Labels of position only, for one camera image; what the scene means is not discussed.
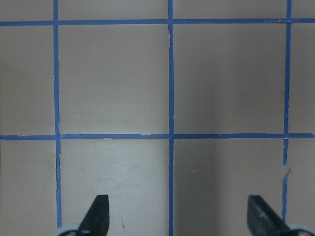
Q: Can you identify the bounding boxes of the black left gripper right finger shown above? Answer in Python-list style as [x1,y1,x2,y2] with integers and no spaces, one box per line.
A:
[247,195,291,236]

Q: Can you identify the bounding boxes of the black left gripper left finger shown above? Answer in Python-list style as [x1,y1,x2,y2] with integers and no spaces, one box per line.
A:
[77,195,109,236]

